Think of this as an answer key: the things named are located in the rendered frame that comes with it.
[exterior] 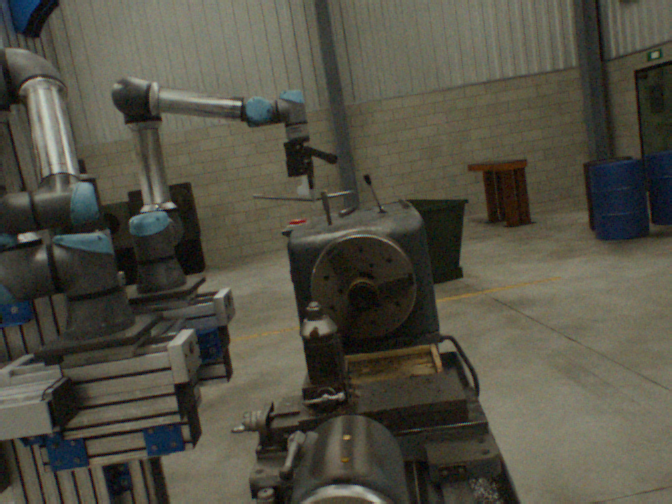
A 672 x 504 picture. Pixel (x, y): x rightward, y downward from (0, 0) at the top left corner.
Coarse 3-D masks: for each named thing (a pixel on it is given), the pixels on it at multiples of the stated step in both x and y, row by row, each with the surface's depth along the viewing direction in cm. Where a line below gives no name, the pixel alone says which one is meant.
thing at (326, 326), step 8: (304, 320) 131; (320, 320) 129; (328, 320) 130; (304, 328) 130; (312, 328) 129; (320, 328) 128; (328, 328) 129; (336, 328) 131; (304, 336) 129; (320, 336) 128
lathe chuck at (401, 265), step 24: (336, 240) 192; (360, 240) 187; (384, 240) 186; (360, 264) 188; (384, 264) 187; (408, 264) 187; (312, 288) 190; (336, 288) 189; (336, 312) 190; (384, 312) 190; (408, 312) 189; (360, 336) 191
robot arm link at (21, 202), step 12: (0, 192) 115; (24, 192) 117; (0, 204) 114; (12, 204) 114; (24, 204) 115; (0, 216) 114; (12, 216) 114; (24, 216) 115; (0, 228) 114; (12, 228) 115; (24, 228) 116; (36, 228) 117; (0, 240) 114; (12, 240) 116
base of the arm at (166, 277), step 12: (144, 264) 192; (156, 264) 192; (168, 264) 194; (144, 276) 192; (156, 276) 191; (168, 276) 193; (180, 276) 196; (144, 288) 192; (156, 288) 191; (168, 288) 192
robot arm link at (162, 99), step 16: (128, 80) 189; (144, 80) 190; (112, 96) 192; (128, 96) 187; (144, 96) 186; (160, 96) 187; (176, 96) 188; (192, 96) 188; (208, 96) 188; (224, 96) 189; (240, 96) 190; (128, 112) 192; (144, 112) 190; (160, 112) 192; (176, 112) 190; (192, 112) 190; (208, 112) 189; (224, 112) 189; (240, 112) 189; (256, 112) 187; (272, 112) 198
